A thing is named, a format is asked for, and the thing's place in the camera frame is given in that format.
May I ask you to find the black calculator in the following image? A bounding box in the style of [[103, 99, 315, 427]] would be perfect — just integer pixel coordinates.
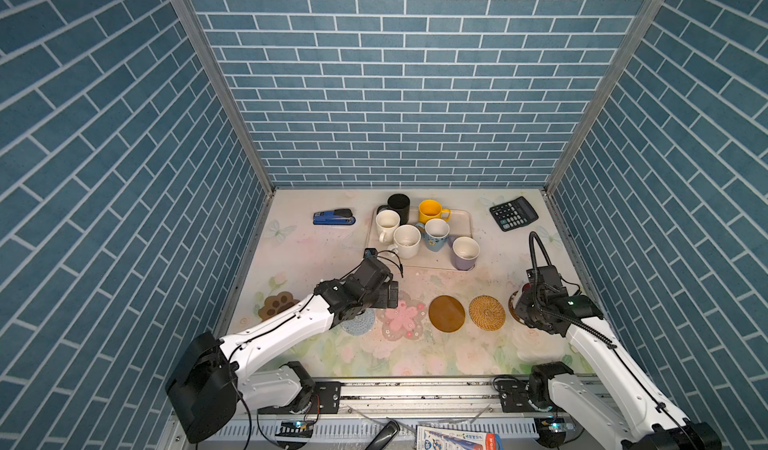
[[489, 197, 539, 232]]

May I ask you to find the grey blue woven coaster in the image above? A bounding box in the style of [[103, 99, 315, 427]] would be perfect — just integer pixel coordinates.
[[341, 309, 376, 336]]

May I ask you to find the beige serving tray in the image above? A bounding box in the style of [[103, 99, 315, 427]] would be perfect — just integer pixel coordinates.
[[364, 209, 473, 271]]

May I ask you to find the white mug right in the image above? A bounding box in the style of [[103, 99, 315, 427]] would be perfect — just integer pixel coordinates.
[[388, 225, 422, 260]]

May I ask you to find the pink flower coaster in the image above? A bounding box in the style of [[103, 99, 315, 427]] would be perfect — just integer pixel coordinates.
[[376, 292, 427, 341]]

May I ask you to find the black mug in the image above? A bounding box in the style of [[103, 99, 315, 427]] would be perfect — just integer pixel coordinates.
[[376, 194, 411, 225]]

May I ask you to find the blue black stapler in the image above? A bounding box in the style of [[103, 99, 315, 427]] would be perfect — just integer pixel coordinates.
[[313, 208, 356, 226]]

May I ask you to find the printed paper package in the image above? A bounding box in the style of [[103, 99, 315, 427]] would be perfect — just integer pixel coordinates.
[[416, 426, 503, 450]]

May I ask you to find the paw print coaster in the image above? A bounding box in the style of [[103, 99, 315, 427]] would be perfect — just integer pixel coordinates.
[[256, 292, 298, 321]]

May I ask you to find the light blue patterned mug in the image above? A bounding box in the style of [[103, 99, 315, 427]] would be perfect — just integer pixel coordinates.
[[417, 218, 450, 253]]

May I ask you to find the dark brown round coaster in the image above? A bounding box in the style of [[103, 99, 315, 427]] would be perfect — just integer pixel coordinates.
[[508, 290, 524, 325]]

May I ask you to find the lavender mug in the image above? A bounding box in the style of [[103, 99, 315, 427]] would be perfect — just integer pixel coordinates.
[[449, 236, 480, 271]]

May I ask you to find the black remote handle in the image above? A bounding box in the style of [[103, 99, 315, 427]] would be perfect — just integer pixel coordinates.
[[365, 420, 401, 450]]

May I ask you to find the yellow mug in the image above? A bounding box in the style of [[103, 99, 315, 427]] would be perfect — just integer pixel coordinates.
[[418, 200, 451, 225]]

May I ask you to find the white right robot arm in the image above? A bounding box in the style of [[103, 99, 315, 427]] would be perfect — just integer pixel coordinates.
[[515, 265, 722, 449]]

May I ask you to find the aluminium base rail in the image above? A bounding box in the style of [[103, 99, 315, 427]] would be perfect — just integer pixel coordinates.
[[200, 375, 615, 449]]

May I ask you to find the white mug left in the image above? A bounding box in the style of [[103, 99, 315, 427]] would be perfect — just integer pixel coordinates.
[[375, 209, 400, 245]]

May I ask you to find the white mug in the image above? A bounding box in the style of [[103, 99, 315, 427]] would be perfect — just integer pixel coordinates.
[[375, 209, 400, 245], [388, 225, 422, 260]]

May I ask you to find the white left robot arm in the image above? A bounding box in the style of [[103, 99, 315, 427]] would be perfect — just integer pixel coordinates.
[[165, 253, 403, 444]]

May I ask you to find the cork woven coaster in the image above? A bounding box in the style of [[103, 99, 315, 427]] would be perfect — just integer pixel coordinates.
[[469, 295, 506, 332]]

